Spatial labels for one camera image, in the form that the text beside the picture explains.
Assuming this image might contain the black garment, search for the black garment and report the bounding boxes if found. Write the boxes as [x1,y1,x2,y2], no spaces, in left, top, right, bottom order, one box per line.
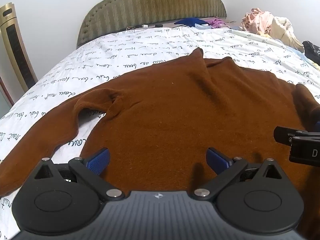
[303,41,320,65]

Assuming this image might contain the brown knit sweater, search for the brown knit sweater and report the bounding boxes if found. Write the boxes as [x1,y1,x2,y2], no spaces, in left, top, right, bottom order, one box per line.
[1,48,319,239]

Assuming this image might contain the light blue garment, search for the light blue garment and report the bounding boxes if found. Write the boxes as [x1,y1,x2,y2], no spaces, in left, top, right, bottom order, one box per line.
[195,23,211,30]

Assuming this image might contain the olive green upholstered headboard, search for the olive green upholstered headboard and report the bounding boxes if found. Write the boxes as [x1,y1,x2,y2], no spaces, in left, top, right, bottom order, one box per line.
[76,0,227,47]

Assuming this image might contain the gold tower fan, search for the gold tower fan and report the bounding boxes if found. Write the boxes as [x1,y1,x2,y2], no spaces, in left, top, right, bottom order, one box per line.
[1,2,38,92]

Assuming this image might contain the cream clothes pile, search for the cream clothes pile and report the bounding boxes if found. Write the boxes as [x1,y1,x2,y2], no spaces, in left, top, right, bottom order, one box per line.
[269,16,304,53]

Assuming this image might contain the purple garment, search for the purple garment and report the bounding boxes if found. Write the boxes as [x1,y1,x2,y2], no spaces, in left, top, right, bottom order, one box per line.
[206,17,230,29]

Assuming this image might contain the pink clothes pile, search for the pink clothes pile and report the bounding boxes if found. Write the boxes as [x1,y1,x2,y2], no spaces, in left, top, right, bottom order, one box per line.
[241,8,274,34]

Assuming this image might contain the dark blue garment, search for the dark blue garment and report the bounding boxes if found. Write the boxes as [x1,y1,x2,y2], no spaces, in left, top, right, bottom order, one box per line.
[174,17,208,27]

